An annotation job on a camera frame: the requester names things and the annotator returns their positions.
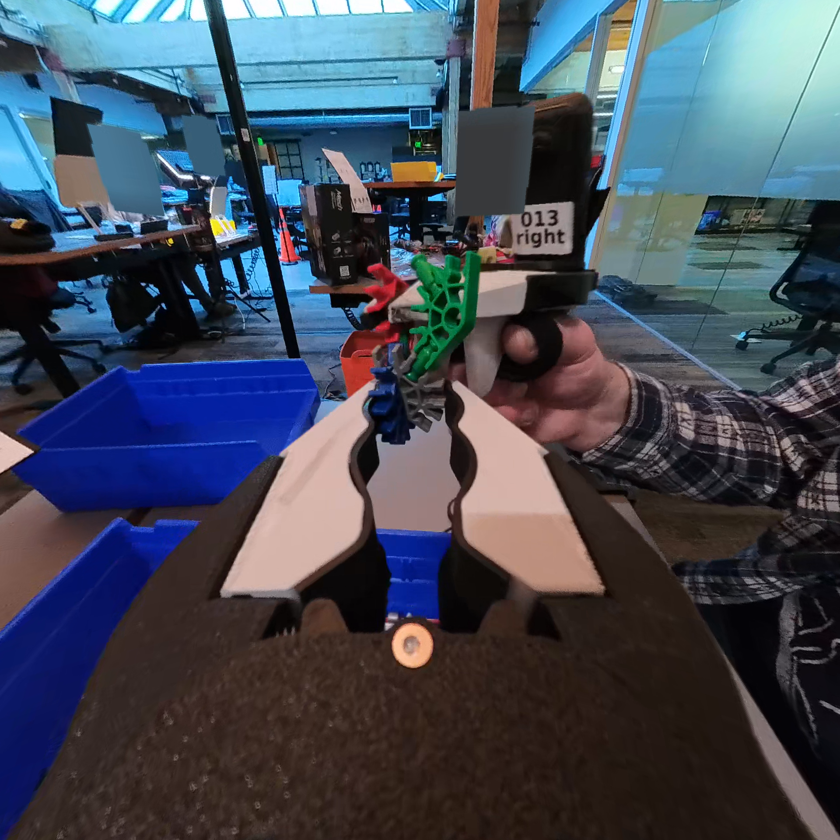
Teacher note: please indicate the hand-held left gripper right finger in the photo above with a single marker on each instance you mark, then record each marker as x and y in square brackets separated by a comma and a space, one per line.
[525, 525]

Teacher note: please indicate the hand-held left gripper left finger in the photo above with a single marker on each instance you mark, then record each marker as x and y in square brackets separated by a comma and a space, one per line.
[295, 525]

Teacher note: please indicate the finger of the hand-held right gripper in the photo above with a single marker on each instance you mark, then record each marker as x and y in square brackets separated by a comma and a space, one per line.
[492, 295]

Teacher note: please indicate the blue snowflake toy assembly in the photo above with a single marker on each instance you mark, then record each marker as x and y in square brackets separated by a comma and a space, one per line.
[446, 309]

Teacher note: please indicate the blue plastic bin with label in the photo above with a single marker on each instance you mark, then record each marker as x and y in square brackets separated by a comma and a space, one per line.
[53, 630]

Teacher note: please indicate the person's right forearm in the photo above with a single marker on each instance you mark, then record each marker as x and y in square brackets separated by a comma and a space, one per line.
[735, 433]

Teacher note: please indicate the person's right hand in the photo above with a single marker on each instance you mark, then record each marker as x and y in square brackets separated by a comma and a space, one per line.
[578, 394]

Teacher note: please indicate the orange plastic bin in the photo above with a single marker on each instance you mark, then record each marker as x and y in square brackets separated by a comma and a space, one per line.
[357, 365]

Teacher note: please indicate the wooden office desk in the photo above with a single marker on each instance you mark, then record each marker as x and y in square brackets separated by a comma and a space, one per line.
[335, 289]

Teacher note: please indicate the empty blue plastic bin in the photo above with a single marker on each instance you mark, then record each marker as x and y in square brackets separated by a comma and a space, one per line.
[171, 427]

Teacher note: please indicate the black cardboard box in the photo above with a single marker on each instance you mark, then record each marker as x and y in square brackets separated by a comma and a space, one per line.
[344, 234]

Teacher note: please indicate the white paper sign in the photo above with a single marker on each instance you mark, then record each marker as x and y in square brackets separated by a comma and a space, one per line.
[348, 177]

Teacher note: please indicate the orange traffic cone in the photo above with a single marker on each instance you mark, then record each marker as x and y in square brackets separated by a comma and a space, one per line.
[286, 243]

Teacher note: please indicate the black floor stand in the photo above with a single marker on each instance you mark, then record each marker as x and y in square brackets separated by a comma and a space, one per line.
[250, 171]

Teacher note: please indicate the black office chair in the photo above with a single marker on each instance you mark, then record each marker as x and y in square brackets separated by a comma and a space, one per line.
[801, 295]
[40, 315]

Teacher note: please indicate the cluttered office desk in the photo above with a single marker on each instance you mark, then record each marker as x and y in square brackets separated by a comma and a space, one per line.
[118, 243]

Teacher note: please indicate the wooden post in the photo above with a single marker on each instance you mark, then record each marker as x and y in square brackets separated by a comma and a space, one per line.
[483, 53]

